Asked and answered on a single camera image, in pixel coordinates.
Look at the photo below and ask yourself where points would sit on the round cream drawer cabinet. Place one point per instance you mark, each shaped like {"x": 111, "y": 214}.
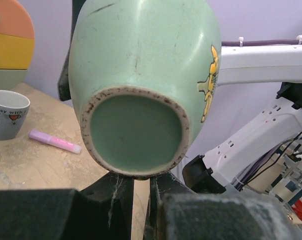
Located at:
{"x": 17, "y": 43}

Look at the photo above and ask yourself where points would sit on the grey mug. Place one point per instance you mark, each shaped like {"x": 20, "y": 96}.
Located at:
{"x": 14, "y": 108}

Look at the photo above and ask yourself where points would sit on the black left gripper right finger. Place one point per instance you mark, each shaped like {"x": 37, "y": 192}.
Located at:
{"x": 178, "y": 213}

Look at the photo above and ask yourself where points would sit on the teal cup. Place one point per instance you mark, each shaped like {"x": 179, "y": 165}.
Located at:
{"x": 141, "y": 76}

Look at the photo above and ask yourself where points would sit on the pink marker pen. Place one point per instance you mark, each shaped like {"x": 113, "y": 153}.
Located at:
{"x": 54, "y": 141}

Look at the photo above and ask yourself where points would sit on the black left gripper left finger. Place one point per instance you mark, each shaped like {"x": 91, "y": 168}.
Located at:
{"x": 102, "y": 211}

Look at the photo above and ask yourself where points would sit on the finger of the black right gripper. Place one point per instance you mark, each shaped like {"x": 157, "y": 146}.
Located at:
{"x": 63, "y": 82}

